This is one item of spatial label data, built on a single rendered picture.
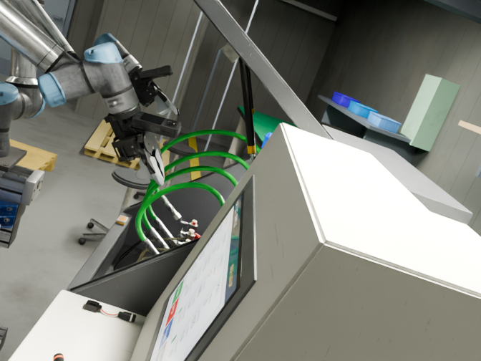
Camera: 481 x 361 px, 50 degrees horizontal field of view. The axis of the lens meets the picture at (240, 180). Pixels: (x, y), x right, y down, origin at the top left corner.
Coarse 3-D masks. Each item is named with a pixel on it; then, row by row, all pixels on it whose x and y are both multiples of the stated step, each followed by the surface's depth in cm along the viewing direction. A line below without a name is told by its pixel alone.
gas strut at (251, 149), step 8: (240, 64) 113; (240, 72) 114; (248, 80) 114; (248, 88) 115; (248, 96) 115; (248, 104) 116; (248, 112) 116; (248, 120) 117; (248, 128) 117; (248, 136) 118; (248, 144) 119; (248, 152) 119
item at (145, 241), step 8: (176, 184) 130; (184, 184) 130; (192, 184) 130; (200, 184) 130; (160, 192) 131; (168, 192) 131; (216, 192) 130; (152, 200) 131; (144, 208) 132; (136, 216) 133; (136, 224) 133; (144, 240) 134; (152, 248) 135
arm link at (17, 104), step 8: (0, 88) 170; (8, 88) 173; (16, 88) 175; (0, 96) 168; (8, 96) 170; (16, 96) 174; (0, 104) 169; (8, 104) 171; (16, 104) 175; (24, 104) 179; (0, 112) 170; (8, 112) 172; (16, 112) 177; (0, 120) 171; (8, 120) 174
